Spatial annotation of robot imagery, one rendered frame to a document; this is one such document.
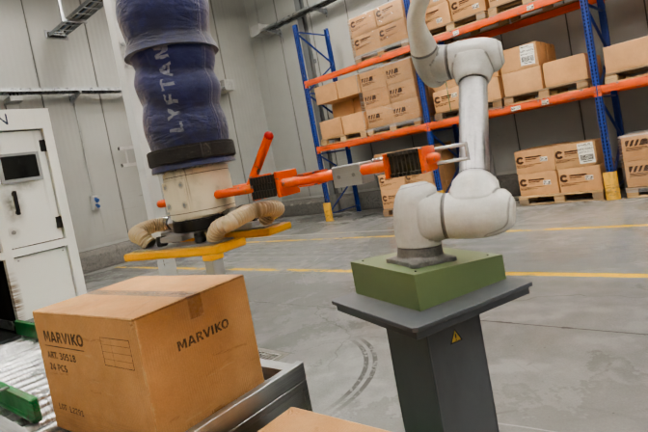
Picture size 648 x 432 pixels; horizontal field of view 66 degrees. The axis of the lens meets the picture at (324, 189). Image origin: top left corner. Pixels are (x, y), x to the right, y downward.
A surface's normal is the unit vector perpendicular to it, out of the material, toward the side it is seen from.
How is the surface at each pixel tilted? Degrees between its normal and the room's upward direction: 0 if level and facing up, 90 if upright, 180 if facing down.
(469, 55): 67
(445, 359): 90
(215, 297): 90
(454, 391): 90
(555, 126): 90
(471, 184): 58
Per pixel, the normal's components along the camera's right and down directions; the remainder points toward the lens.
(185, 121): 0.16, -0.18
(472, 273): 0.46, -0.04
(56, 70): 0.73, -0.10
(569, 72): -0.61, 0.15
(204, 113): 0.51, -0.33
